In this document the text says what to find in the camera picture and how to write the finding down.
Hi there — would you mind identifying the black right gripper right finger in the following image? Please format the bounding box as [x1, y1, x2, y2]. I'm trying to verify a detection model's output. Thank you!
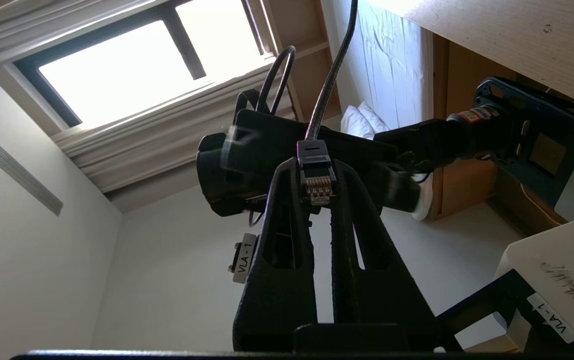
[330, 159, 440, 352]

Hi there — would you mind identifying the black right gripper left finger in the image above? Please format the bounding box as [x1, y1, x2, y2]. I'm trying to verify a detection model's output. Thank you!
[233, 156, 318, 352]

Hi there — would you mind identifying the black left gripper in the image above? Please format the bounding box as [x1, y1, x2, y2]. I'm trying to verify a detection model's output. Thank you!
[197, 109, 422, 218]

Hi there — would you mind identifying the black ethernet cable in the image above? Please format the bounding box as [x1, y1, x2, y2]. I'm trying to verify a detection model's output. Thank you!
[297, 0, 358, 207]

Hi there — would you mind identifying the beige pleated curtain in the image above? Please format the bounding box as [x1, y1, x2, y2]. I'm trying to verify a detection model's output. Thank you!
[52, 62, 300, 196]

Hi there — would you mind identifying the white bed pillow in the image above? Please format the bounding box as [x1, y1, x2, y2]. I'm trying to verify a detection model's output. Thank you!
[341, 101, 391, 141]

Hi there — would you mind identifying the wooden bedside cabinet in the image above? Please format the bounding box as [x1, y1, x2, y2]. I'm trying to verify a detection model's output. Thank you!
[429, 35, 567, 236]

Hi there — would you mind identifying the white and black robot torso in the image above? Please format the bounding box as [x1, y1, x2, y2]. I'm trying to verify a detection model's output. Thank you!
[437, 210, 574, 353]

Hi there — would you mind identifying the long ceiling air vent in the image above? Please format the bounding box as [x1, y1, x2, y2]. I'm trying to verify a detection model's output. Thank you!
[0, 117, 63, 217]

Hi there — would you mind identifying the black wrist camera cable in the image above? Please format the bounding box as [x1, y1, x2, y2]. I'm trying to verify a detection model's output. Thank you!
[234, 45, 297, 118]

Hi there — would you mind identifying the wooden wall shelf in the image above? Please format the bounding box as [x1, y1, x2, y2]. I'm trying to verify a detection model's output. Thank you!
[262, 0, 342, 123]

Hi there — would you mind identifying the bright window with frame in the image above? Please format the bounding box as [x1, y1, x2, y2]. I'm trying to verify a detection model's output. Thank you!
[14, 0, 272, 128]

